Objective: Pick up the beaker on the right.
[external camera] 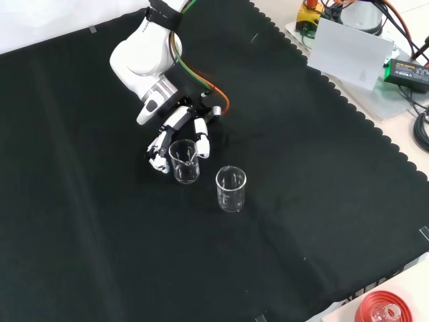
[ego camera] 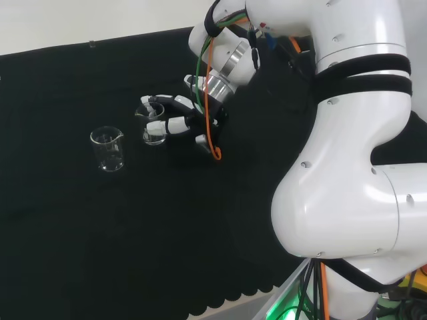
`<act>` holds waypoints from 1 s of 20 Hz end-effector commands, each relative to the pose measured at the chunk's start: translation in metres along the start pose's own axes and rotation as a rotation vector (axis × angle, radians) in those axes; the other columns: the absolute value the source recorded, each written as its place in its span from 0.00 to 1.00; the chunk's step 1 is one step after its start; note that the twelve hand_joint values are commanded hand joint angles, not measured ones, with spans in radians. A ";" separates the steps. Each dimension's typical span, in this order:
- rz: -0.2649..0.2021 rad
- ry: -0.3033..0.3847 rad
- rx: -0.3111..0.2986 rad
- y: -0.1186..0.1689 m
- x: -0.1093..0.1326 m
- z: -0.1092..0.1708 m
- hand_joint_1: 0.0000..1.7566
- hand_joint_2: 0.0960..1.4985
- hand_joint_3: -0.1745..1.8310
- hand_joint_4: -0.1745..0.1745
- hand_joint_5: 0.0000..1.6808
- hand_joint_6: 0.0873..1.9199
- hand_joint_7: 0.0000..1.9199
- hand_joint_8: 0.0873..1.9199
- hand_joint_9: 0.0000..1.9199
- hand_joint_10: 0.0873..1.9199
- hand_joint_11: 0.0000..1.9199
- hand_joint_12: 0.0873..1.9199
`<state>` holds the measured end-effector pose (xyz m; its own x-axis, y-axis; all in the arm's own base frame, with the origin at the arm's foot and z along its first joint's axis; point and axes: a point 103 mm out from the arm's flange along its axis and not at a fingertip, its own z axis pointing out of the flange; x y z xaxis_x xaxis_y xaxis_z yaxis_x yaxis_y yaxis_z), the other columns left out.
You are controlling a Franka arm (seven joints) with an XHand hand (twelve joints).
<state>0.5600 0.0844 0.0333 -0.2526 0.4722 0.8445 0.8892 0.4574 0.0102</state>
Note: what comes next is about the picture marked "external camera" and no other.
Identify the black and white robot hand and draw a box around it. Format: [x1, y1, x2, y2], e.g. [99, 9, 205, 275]
[136, 95, 223, 174]

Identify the clear glass beaker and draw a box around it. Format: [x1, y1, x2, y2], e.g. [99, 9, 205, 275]
[215, 165, 248, 213]
[168, 139, 201, 184]

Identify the black bench cloth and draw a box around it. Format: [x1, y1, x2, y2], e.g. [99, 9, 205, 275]
[0, 0, 429, 322]

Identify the yellow stop button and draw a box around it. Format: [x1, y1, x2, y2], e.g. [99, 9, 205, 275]
[296, 0, 324, 33]

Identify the pale mounting plate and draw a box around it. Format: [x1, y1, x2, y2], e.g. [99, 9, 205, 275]
[284, 19, 429, 121]

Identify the black power supply box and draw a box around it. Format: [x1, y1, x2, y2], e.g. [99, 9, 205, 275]
[383, 58, 429, 94]

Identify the red ribbed round holder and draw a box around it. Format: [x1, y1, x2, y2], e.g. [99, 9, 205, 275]
[354, 290, 413, 322]

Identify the clear glass flask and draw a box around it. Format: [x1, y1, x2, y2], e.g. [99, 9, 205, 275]
[370, 303, 402, 322]

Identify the green cable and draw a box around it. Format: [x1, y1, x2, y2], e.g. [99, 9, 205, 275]
[170, 0, 212, 93]

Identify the orange cable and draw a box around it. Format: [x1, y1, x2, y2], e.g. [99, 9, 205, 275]
[169, 0, 231, 115]

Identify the black cable bundle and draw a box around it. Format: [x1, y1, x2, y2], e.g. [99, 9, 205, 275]
[414, 110, 429, 152]

